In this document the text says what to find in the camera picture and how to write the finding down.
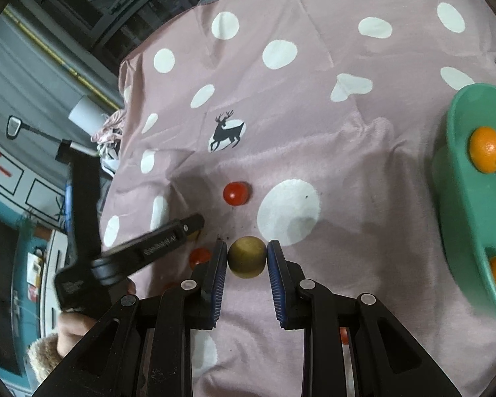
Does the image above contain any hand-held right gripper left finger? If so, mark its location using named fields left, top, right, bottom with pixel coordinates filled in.
left=32, top=240, right=229, bottom=397

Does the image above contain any dark glass door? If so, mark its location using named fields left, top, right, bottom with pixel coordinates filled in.
left=14, top=0, right=201, bottom=65

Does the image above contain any person's left hand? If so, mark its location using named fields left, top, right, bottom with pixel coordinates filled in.
left=57, top=309, right=97, bottom=359

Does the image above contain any green plastic bowl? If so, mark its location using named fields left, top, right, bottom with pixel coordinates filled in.
left=432, top=83, right=496, bottom=332

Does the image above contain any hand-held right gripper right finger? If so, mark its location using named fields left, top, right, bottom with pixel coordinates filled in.
left=267, top=240, right=459, bottom=397

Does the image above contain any olive brown round fruit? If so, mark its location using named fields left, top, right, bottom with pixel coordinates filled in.
left=227, top=236, right=269, bottom=280

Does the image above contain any white paper roll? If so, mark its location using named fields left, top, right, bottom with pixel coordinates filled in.
left=68, top=95, right=104, bottom=134

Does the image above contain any pink floral cloth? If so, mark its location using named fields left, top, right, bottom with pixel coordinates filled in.
left=91, top=109, right=127, bottom=175

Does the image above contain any pink polka dot blanket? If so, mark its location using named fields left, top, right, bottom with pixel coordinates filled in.
left=101, top=0, right=496, bottom=397

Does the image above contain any black clip stand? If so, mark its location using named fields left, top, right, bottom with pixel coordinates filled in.
left=5, top=116, right=97, bottom=162

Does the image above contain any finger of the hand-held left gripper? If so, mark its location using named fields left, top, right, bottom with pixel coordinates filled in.
left=92, top=213, right=206, bottom=284
left=64, top=156, right=104, bottom=266

